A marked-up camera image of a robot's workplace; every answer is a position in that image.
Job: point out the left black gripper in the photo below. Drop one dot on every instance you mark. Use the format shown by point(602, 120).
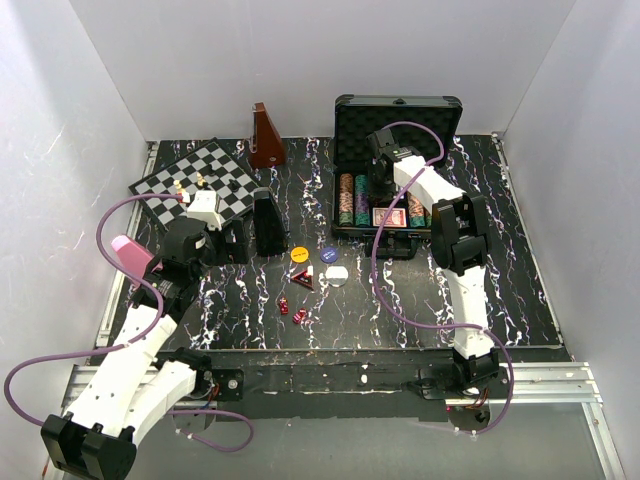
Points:
point(238, 248)

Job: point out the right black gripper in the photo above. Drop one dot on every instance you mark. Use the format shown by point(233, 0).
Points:
point(375, 193)

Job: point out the red playing card deck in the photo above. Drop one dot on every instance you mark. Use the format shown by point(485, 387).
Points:
point(396, 219)

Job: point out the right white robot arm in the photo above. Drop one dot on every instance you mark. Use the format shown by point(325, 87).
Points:
point(460, 246)

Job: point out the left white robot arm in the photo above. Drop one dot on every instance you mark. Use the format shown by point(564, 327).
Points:
point(98, 435)

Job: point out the black poker chip case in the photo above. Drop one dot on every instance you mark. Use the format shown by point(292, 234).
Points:
point(426, 123)

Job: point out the green purple chip row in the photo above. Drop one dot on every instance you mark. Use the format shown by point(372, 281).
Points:
point(361, 204)

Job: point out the orange green chip row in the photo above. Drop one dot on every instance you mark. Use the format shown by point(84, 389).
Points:
point(416, 212)

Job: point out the yellow big blind button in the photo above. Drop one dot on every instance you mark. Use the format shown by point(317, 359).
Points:
point(299, 254)

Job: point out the black white chessboard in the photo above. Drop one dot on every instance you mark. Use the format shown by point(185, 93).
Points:
point(162, 207)

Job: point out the leftmost poker chip row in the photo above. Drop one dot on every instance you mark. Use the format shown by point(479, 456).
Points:
point(346, 200)

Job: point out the brown wooden metronome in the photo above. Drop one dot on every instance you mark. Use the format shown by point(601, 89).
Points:
point(267, 149)

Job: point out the blue small blind button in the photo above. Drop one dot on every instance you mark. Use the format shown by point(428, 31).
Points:
point(329, 255)

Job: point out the pink metronome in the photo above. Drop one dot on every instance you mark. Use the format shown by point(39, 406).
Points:
point(133, 257)

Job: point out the clear dealer button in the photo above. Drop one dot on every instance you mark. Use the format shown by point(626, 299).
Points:
point(337, 275)

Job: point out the black front mounting bar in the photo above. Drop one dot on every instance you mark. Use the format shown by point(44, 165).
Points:
point(330, 383)

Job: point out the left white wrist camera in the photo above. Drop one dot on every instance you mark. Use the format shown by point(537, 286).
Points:
point(203, 206)

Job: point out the aluminium rail frame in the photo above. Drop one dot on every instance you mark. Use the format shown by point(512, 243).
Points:
point(540, 393)

